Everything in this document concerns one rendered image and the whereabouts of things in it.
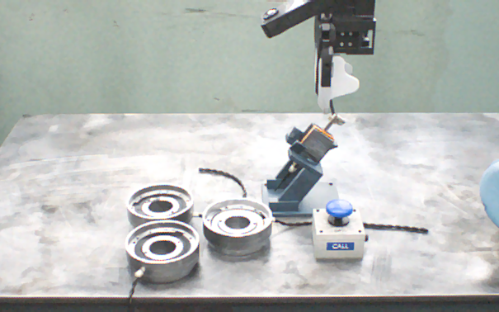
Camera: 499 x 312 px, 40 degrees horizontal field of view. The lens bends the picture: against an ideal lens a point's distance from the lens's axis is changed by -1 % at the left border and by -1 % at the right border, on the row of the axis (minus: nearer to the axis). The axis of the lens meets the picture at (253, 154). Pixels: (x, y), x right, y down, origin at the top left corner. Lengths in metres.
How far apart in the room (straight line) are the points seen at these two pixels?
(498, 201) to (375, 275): 0.21
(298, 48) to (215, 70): 0.33
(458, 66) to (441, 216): 1.65
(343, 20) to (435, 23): 1.69
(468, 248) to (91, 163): 0.68
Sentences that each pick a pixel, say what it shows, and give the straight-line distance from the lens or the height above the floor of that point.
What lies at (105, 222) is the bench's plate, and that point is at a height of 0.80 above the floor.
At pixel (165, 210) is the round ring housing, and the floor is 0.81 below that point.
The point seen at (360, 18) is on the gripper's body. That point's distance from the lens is 1.03.
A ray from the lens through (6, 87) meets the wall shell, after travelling 2.84.
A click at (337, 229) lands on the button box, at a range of 1.02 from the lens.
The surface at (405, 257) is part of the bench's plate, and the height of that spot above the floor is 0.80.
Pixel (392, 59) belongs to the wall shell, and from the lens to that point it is 2.70.
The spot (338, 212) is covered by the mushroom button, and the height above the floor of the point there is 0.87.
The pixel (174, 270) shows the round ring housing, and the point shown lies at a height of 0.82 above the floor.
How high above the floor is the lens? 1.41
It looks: 28 degrees down
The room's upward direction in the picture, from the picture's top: straight up
